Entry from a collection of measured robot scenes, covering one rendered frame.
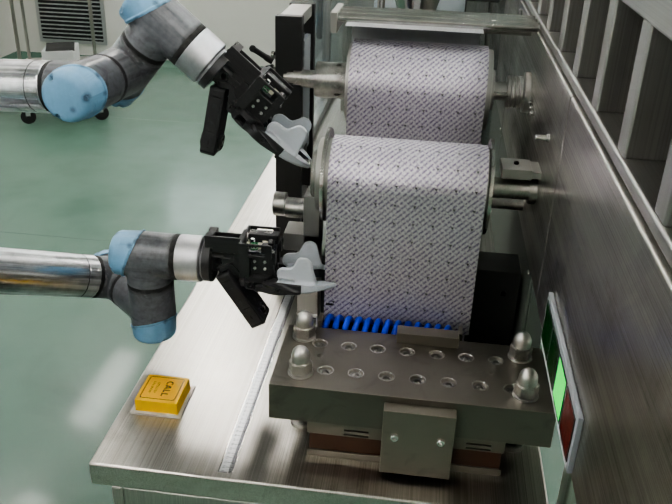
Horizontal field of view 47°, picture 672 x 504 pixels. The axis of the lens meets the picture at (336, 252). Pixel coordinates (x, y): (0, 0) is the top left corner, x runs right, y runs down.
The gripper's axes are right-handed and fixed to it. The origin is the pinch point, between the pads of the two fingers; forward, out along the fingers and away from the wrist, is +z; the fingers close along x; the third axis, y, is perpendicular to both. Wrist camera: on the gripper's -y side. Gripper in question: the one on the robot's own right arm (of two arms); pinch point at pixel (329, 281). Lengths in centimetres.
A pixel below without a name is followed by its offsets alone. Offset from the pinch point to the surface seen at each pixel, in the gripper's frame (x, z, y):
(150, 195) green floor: 274, -134, -109
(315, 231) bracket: 6.8, -3.4, 5.3
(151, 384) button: -9.6, -27.4, -16.6
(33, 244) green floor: 206, -168, -109
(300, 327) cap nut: -8.5, -3.2, -3.7
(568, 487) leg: 13, 47, -49
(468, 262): -0.5, 21.4, 5.7
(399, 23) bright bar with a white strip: 29.8, 7.3, 35.2
